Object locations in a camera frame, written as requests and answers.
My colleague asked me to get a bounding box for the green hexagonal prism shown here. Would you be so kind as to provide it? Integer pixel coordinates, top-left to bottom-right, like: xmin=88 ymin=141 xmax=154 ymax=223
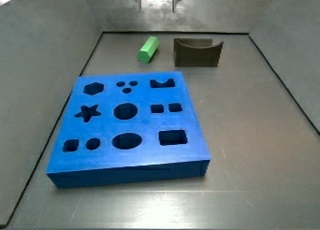
xmin=138 ymin=36 xmax=159 ymax=63

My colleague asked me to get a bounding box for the black curved holder stand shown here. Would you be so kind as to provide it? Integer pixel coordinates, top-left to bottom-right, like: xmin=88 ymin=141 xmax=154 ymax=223
xmin=174 ymin=38 xmax=223 ymax=67

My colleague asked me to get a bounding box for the blue foam shape-sorter block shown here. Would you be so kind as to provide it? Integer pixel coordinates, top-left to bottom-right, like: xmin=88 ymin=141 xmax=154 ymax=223
xmin=47 ymin=71 xmax=211 ymax=189

